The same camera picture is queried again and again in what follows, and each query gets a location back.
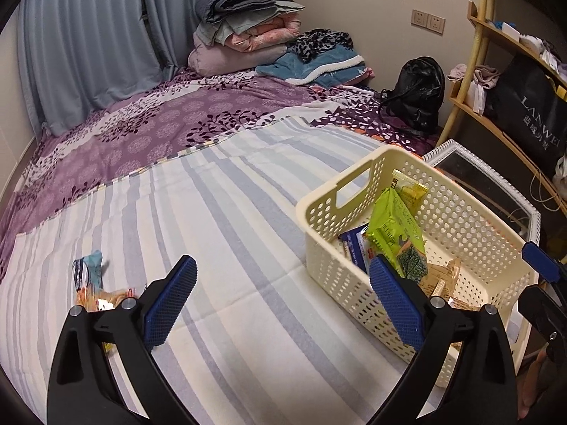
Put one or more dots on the purple floral bedsheet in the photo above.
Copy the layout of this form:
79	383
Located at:
146	124

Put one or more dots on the person's right hand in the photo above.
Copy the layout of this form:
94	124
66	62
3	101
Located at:
531	389

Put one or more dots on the pink floral folded quilt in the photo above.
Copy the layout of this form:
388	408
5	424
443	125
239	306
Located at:
265	33

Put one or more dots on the teal fleece blanket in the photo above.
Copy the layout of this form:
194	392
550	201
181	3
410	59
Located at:
305	68

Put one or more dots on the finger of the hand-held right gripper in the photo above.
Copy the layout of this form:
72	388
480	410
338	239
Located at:
540	310
540	261

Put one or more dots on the beige wall socket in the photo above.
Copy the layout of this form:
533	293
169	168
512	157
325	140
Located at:
419	17
435	24

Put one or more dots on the blue and white snack packet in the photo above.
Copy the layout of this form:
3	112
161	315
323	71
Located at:
354	243

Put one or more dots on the white framed glass panel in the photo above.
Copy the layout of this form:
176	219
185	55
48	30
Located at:
483	166

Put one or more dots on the teal and orange snack packet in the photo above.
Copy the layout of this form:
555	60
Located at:
88	274

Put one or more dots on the black shopping bag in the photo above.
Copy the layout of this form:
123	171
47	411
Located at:
527	106

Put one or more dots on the pink cloth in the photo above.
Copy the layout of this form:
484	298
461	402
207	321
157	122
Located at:
483	77

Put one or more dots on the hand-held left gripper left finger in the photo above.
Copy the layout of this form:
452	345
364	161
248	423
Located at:
170	301

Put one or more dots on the leopard print cloth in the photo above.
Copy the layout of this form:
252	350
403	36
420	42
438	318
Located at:
319	44

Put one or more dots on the light green folded blanket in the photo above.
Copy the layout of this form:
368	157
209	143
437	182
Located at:
217	31

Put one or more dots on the dark grey folded blanket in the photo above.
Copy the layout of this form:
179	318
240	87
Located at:
243	2

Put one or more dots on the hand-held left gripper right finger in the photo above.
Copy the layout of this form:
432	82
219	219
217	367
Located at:
398	305

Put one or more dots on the black backpack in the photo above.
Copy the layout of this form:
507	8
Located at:
416	93

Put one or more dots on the bamboo shelf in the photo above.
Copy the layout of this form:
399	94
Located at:
469	62

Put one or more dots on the small blue item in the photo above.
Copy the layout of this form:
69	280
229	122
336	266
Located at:
498	25

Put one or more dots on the yellow snack packet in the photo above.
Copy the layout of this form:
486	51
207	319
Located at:
409	192

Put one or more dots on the cream perforated plastic basket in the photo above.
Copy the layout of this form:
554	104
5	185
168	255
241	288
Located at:
465	212

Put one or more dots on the lime green snack packet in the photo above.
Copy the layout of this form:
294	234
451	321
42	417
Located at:
392	225

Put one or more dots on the small white box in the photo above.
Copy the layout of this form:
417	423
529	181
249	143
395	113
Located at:
509	31

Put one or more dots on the white cloth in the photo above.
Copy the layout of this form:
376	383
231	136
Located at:
538	46

